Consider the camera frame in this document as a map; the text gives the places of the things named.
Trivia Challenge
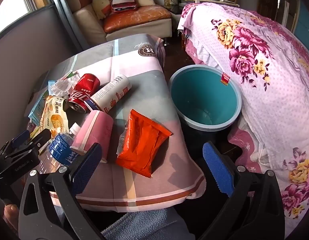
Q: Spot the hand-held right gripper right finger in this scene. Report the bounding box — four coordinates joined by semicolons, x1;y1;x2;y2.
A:
198;142;286;240

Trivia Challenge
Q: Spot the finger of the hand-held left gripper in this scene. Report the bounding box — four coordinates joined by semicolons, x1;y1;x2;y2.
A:
30;128;52;153
10;129;30;151

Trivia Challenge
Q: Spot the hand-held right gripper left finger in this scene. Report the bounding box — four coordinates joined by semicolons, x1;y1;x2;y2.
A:
18;142;105;240

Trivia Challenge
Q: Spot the yellow cake snack packet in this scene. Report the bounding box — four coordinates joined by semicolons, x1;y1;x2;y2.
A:
40;95;70;140

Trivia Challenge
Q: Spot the blue label water bottle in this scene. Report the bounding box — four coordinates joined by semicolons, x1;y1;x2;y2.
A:
40;122;82;168

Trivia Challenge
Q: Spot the light blue packet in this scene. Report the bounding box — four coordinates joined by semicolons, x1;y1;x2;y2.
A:
28;80;60;128

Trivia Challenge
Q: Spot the pink paper cup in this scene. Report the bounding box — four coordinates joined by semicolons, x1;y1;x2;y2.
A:
70;110;114;164

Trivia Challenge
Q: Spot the orange snack packet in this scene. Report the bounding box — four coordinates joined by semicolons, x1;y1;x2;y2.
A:
116;109;173;178

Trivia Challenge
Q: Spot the red cola can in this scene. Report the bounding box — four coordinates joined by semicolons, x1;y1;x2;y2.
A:
67;73;102;114

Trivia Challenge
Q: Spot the blue plastic bin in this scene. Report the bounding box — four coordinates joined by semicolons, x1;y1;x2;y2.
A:
168;65;243;153

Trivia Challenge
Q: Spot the white printed drink cup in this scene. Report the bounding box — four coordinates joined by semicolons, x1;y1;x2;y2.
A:
85;74;132;114

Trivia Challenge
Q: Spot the person's left hand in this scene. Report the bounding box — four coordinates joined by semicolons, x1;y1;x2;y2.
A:
3;204;20;233

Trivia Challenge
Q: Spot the clear plastic wrapper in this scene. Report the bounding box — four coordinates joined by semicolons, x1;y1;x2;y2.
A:
117;122;129;155

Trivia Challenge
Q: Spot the crumpled white tissue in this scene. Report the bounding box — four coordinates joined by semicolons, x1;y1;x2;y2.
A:
49;76;80;99

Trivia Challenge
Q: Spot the grey blue towel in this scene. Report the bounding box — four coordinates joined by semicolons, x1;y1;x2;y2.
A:
101;207;195;240

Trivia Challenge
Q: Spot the floral pink bedsheet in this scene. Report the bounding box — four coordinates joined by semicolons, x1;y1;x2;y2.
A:
177;2;309;238

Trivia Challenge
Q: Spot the cream leather sofa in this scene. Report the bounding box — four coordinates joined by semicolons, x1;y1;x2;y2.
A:
67;0;173;42

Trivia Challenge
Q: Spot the grey curtain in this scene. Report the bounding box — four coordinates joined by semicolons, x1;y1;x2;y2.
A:
52;0;90;53

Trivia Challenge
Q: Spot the window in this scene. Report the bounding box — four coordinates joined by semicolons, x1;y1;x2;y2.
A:
0;0;55;38

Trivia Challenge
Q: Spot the yellow cartoon pillow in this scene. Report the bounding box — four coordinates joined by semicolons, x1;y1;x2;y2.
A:
92;0;114;20

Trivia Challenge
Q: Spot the orange seat cushion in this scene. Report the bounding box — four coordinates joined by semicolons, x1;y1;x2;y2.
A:
103;5;172;33

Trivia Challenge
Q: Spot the dark wooden wardrobe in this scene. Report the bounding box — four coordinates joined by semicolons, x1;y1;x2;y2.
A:
259;0;302;30

